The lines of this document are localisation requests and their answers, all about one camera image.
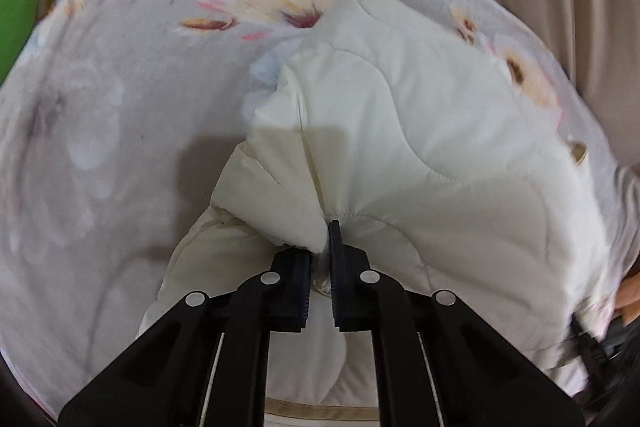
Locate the green object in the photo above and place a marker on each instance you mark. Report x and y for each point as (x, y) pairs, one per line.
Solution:
(20, 7)

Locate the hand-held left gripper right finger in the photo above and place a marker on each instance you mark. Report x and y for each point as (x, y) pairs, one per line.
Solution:
(338, 272)

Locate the person's right hand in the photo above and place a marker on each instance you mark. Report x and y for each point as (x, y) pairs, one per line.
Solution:
(631, 294)

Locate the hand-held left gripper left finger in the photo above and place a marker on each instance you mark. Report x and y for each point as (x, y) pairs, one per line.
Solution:
(299, 292)

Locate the floral printed blanket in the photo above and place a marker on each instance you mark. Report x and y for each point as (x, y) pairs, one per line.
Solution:
(125, 107)

